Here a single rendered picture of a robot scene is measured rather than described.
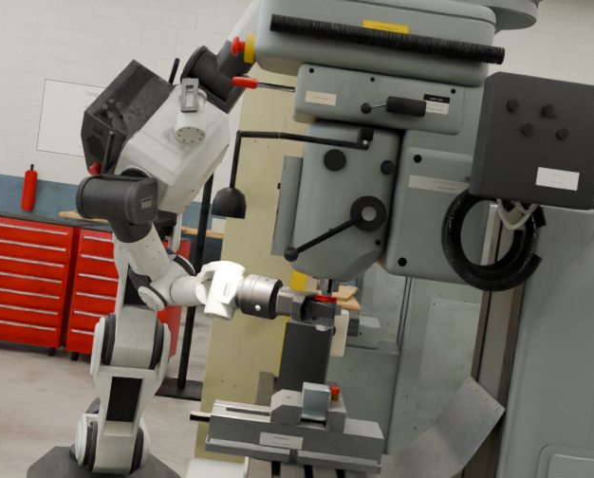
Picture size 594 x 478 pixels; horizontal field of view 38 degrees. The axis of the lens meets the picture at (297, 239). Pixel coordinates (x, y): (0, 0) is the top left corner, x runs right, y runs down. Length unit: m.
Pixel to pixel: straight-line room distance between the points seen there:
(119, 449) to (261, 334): 1.23
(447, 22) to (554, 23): 9.81
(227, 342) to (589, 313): 2.11
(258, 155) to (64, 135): 7.74
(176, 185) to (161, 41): 9.12
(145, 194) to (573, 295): 0.92
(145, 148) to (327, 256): 0.52
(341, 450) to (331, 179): 0.54
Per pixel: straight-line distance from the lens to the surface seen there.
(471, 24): 1.75
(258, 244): 3.53
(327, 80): 1.70
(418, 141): 1.72
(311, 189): 1.72
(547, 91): 1.51
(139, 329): 2.33
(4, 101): 11.38
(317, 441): 1.73
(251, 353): 3.59
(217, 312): 1.86
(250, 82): 1.91
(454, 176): 1.72
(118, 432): 2.49
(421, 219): 1.71
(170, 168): 1.96
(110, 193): 1.91
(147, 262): 2.03
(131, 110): 2.03
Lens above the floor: 1.47
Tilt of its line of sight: 3 degrees down
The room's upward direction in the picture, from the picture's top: 8 degrees clockwise
